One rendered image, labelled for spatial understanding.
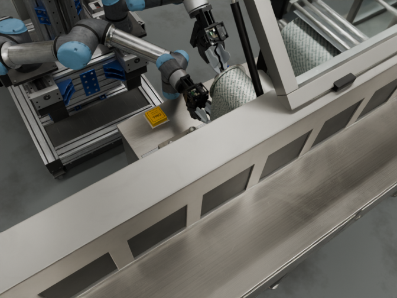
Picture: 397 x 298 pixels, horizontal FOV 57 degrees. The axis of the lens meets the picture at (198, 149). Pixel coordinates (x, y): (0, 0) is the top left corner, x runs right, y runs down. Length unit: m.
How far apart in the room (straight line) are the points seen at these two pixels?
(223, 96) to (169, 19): 2.34
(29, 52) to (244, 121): 1.21
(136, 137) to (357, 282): 1.55
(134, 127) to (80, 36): 0.41
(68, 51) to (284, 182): 0.99
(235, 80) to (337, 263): 1.53
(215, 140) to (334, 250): 1.89
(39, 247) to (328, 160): 0.64
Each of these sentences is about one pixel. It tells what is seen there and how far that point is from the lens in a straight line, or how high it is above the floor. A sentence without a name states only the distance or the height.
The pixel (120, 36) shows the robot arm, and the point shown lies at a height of 1.12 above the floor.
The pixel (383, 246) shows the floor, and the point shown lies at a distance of 2.58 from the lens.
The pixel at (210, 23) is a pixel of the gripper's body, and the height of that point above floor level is 1.41.
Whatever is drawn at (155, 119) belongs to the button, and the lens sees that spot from 1.56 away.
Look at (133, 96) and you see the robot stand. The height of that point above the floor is 0.21.
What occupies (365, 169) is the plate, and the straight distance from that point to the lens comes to 0.94.
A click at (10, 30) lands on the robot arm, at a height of 1.05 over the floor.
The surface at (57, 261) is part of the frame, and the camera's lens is 0.56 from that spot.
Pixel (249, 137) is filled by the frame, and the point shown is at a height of 1.65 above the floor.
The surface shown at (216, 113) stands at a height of 1.16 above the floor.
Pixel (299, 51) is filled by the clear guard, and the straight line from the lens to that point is 0.71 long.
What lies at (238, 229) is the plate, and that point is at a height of 1.44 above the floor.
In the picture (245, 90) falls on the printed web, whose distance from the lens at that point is 1.15.
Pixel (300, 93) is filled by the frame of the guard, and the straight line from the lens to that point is 0.69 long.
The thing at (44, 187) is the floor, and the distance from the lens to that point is 2.57.
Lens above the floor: 2.17
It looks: 58 degrees down
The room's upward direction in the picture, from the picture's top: 4 degrees clockwise
